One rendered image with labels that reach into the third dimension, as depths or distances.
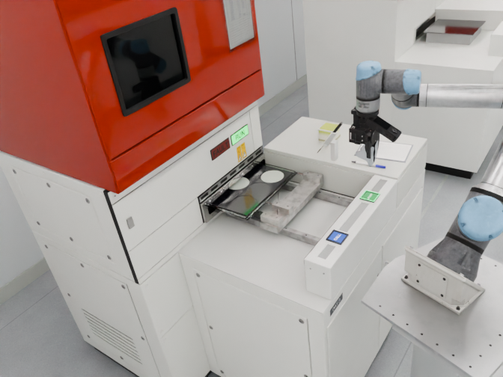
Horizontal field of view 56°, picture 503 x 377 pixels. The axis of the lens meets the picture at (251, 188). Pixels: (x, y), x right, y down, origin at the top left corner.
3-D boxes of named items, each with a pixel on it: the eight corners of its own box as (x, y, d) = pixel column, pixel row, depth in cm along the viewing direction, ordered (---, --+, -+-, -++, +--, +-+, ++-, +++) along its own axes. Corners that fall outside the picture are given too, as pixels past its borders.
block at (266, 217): (260, 221, 181) (260, 215, 179) (266, 216, 183) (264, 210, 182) (278, 227, 177) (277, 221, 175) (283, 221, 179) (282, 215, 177)
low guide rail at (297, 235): (225, 215, 197) (224, 209, 195) (228, 212, 198) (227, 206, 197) (333, 252, 170) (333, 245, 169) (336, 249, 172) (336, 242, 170)
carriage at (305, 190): (260, 228, 182) (259, 222, 181) (307, 181, 206) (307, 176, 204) (278, 234, 178) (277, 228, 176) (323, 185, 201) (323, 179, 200)
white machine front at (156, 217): (135, 283, 170) (102, 191, 148) (262, 173, 222) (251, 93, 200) (141, 286, 168) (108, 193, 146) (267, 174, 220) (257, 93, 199)
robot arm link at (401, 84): (421, 78, 150) (386, 77, 154) (421, 64, 140) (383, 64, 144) (419, 102, 149) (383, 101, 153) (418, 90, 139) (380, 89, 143)
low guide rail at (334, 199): (261, 183, 215) (260, 177, 213) (264, 181, 216) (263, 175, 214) (364, 212, 188) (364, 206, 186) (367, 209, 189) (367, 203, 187)
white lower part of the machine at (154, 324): (87, 350, 251) (29, 230, 206) (189, 257, 303) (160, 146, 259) (185, 416, 213) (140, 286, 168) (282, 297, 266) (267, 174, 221)
